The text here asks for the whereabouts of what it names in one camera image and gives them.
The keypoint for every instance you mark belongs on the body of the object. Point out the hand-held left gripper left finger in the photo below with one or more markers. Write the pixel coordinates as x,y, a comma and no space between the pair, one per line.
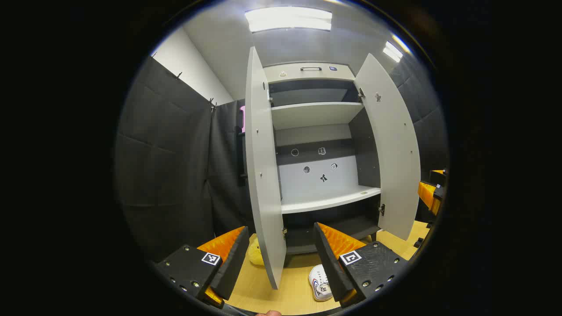
230,267

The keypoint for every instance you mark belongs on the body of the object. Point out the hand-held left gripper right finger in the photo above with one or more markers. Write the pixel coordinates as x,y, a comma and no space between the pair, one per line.
331,267

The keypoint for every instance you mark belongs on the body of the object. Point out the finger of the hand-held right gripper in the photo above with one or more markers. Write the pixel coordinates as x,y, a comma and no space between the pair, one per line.
428,195

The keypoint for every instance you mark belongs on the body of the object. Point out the white shoe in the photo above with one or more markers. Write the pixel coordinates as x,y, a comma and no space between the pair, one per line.
318,281

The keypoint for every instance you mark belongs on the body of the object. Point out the grey shoe cabinet door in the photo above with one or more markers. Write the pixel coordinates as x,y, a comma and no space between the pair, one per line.
390,153
263,175

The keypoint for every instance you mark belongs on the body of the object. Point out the grey shoe cabinet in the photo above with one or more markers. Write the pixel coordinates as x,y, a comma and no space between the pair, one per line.
342,180

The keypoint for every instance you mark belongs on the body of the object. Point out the grey cabinet shelf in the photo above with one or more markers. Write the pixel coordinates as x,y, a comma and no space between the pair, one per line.
327,199
314,114

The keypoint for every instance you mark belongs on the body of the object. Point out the grey cabinet drawer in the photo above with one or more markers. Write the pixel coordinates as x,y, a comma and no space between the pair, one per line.
320,75

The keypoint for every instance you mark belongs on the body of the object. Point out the yellow plush toy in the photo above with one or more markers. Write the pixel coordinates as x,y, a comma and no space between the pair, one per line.
255,256

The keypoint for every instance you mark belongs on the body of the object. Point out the black quilted cloth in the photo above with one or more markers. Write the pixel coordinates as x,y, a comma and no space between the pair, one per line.
162,166
428,123

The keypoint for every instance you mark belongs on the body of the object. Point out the black backdrop cloth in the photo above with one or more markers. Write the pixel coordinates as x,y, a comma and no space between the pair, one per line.
226,175

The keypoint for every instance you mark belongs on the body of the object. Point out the small ceiling light panel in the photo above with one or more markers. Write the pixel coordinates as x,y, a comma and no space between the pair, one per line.
392,51

